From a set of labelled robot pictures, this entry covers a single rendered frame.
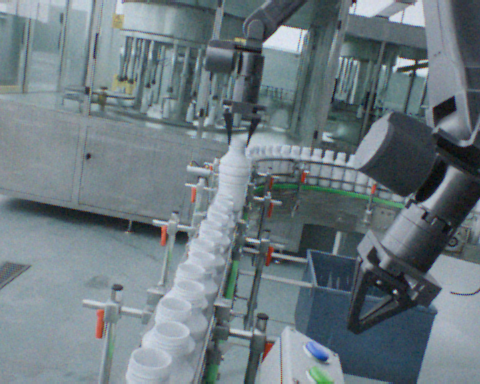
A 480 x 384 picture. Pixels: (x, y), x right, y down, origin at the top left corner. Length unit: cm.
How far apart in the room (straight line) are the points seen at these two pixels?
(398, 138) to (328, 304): 92
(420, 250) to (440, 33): 24
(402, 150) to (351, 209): 205
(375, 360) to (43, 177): 360
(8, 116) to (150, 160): 118
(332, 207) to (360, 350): 120
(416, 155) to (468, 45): 15
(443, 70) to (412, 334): 96
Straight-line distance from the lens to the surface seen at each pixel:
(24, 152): 468
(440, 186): 57
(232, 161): 119
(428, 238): 57
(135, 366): 50
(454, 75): 61
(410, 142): 55
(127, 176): 442
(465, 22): 65
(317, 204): 254
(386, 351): 149
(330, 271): 171
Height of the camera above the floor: 142
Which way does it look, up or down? 12 degrees down
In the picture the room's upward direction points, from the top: 11 degrees clockwise
